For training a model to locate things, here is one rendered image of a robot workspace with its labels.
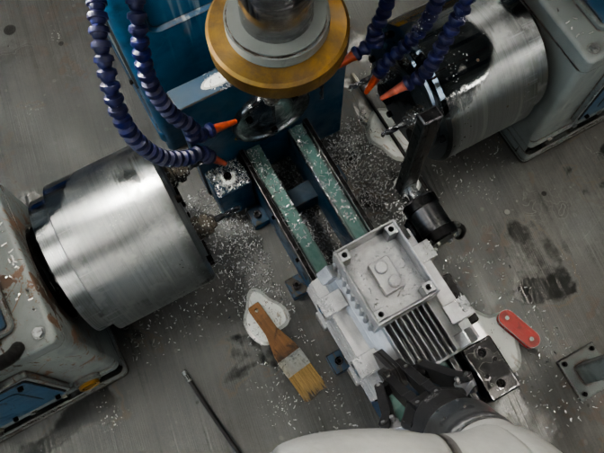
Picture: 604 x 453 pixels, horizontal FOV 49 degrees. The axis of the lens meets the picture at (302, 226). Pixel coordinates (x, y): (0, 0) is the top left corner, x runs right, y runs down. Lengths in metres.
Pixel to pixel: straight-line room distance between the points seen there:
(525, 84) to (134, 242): 0.65
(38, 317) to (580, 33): 0.89
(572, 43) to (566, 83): 0.08
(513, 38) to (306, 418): 0.73
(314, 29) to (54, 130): 0.79
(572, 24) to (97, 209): 0.76
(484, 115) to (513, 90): 0.06
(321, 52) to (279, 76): 0.06
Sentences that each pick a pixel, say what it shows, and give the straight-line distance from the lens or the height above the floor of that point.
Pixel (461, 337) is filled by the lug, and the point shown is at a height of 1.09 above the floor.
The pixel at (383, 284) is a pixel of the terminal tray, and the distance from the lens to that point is 0.93.
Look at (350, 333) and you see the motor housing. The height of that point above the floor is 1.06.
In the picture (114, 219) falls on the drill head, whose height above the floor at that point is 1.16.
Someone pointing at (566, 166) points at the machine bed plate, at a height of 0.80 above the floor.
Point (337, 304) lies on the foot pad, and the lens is 0.97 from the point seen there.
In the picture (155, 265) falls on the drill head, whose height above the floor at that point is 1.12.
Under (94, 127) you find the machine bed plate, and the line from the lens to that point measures 1.45.
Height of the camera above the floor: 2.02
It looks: 71 degrees down
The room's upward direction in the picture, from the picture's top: 2 degrees counter-clockwise
